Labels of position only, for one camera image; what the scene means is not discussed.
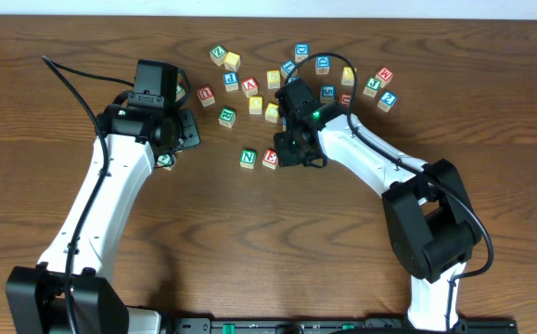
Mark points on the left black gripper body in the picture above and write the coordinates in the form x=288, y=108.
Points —
x=189, y=131

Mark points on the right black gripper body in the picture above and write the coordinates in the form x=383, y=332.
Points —
x=291, y=151

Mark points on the red E block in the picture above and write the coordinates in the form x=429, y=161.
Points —
x=270, y=159

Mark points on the green N block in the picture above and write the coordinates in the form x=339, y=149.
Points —
x=247, y=158

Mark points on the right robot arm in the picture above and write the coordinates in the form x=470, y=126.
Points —
x=432, y=227

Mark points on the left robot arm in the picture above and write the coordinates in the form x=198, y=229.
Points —
x=69, y=289

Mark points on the green 4 block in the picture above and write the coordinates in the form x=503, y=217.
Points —
x=166, y=161

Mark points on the green 7 block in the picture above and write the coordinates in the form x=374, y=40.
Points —
x=180, y=92

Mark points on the red U block left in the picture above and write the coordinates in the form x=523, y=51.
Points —
x=206, y=96

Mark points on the red u block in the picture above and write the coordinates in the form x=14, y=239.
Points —
x=345, y=100
x=206, y=96

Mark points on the yellow C block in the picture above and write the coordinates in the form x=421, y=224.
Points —
x=271, y=113

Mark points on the green R block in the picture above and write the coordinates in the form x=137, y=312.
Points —
x=227, y=117

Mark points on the blue S block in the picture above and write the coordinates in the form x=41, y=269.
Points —
x=327, y=93

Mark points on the yellow O block centre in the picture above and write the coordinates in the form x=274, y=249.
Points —
x=255, y=105

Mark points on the red U block right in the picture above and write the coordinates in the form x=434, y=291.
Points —
x=345, y=100

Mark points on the blue P block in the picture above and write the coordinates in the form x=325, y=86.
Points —
x=231, y=82

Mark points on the yellow S block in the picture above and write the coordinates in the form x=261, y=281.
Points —
x=273, y=79

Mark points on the blue L block upper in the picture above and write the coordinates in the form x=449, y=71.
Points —
x=287, y=69

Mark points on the red A block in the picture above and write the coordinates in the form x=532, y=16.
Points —
x=250, y=87

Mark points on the green Z block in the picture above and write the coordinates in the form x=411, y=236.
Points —
x=218, y=54

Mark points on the blue D block right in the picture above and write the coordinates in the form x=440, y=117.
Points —
x=322, y=65

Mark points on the blue d block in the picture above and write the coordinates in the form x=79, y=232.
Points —
x=301, y=52
x=322, y=65

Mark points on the yellow block beside Z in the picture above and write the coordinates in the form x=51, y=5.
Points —
x=232, y=61

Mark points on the blue D block top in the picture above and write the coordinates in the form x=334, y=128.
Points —
x=301, y=52

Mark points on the red M block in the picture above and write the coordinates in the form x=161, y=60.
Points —
x=384, y=75

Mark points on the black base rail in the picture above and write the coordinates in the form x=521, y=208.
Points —
x=198, y=325

